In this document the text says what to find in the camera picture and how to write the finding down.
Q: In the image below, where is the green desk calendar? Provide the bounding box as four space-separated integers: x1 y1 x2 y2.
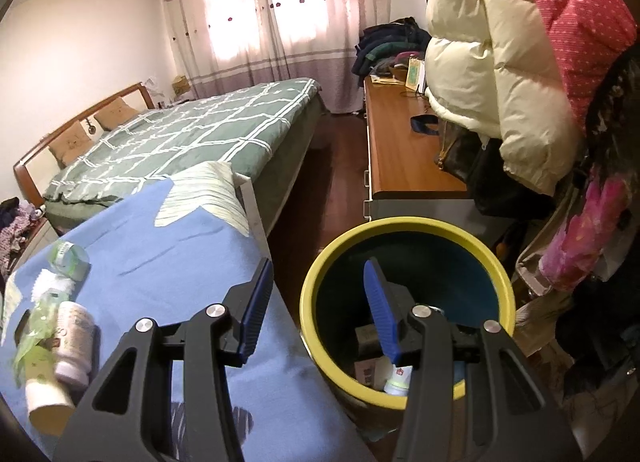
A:
405 57 427 92

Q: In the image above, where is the pink drink carton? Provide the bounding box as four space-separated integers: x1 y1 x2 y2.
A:
354 356 386 389

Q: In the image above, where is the pile of mixed clothes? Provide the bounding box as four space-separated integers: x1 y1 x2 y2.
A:
0 197 48 273

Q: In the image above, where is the white packet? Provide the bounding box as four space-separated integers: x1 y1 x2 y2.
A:
31 269 76 304

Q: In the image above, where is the wooden dresser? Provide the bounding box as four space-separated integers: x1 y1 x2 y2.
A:
361 75 473 220

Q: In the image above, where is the blue printed tablecloth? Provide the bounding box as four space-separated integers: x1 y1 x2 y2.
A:
0 161 381 462

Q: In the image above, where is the red quilted jacket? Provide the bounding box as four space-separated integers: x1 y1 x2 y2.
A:
510 0 638 130

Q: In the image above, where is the dark coat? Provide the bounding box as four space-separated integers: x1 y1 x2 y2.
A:
580 50 640 393

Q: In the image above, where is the printed paper cup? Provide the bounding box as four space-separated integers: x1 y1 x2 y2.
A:
54 302 97 385

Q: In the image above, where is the small cardboard box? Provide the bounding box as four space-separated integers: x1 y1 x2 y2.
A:
171 75 193 102

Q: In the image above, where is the brown handbag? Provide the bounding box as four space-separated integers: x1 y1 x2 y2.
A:
434 119 503 180

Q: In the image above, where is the small green bottle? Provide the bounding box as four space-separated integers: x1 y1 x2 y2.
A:
50 241 92 279

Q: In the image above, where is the wooden bed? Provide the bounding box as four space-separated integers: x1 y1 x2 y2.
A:
14 78 326 238

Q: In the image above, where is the dark blue strap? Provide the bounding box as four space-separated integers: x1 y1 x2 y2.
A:
410 115 441 135

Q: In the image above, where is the brown pillow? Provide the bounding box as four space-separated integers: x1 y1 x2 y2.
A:
95 97 138 130
50 122 93 168

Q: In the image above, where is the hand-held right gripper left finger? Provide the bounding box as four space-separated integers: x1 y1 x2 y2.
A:
52 257 275 462

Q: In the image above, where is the green plastic bag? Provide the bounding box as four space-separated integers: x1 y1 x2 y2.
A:
12 289 68 388

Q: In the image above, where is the yellow rimmed blue bin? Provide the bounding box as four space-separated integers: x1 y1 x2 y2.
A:
300 216 516 413

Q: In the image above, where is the cream puffer jacket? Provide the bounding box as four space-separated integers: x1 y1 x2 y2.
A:
424 0 581 195

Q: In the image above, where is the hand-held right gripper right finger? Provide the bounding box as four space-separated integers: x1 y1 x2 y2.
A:
363 257 586 462

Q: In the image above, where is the pile of dark clothes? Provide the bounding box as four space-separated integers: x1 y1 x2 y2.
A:
352 17 432 76

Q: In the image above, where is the pink window curtain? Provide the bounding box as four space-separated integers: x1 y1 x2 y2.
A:
157 0 393 113

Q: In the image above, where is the pink fabric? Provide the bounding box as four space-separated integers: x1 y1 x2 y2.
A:
542 175 628 293

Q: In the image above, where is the green checked duvet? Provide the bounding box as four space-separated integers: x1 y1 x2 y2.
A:
42 78 321 205

